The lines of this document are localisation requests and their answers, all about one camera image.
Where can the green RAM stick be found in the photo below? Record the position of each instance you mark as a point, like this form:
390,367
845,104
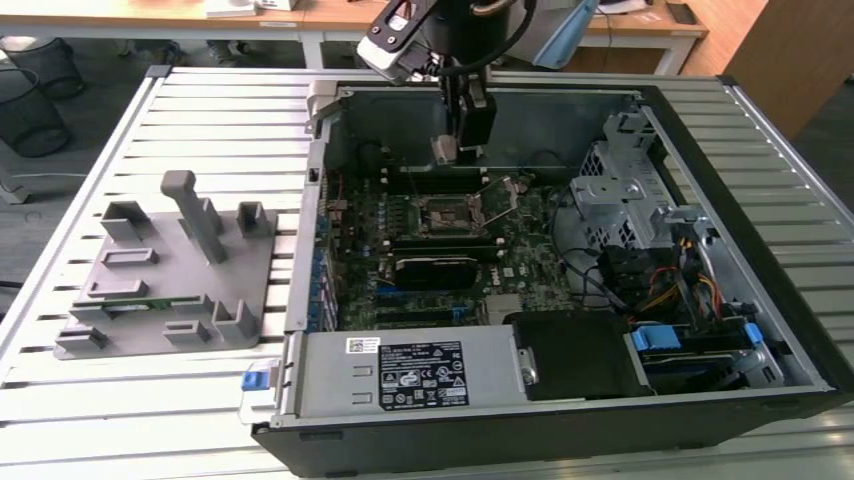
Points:
167,301

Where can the brown wooden cabinet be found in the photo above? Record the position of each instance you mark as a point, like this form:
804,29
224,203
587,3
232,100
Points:
788,60

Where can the grey parts rack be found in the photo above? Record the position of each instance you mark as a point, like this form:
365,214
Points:
167,300

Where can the black PC case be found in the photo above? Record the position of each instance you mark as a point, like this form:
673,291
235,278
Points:
467,445

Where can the silver drive cage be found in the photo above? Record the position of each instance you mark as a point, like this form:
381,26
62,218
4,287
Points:
614,200

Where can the white flat box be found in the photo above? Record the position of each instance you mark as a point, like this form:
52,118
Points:
230,10

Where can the silver chipset heatsink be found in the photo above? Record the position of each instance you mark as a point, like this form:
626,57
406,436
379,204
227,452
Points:
503,307

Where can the black phone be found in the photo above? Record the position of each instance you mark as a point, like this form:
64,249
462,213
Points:
683,14

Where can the silver CPU chip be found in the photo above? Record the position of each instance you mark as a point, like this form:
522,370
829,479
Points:
446,150

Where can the black RAM slot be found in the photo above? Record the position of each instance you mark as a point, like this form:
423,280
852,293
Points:
443,243
443,254
434,186
414,174

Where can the black mesh waste bin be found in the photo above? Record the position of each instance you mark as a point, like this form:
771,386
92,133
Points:
54,65
27,115

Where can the green motherboard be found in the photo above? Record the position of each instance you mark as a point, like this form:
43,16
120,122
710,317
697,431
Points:
534,240

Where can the black plastic cover box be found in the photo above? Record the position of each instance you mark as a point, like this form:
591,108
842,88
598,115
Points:
574,355

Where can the CPU socket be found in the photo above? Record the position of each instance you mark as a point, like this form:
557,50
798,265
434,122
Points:
446,216

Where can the blue disk carrier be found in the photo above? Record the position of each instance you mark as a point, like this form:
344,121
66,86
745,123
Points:
654,340

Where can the blue plastic clip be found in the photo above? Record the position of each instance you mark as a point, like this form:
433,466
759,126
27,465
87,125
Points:
753,334

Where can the silver power supply unit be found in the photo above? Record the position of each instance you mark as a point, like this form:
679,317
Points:
320,370

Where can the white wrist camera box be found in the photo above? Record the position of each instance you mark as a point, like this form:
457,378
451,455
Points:
383,60

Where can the blue case latch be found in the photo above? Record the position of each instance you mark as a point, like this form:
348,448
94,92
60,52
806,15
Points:
256,379

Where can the wooden desk white frame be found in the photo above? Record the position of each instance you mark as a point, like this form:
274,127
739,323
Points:
634,30
134,17

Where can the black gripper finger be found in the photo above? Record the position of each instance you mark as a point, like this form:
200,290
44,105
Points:
479,120
450,105

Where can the small black graphics card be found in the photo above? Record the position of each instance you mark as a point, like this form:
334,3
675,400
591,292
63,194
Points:
434,275

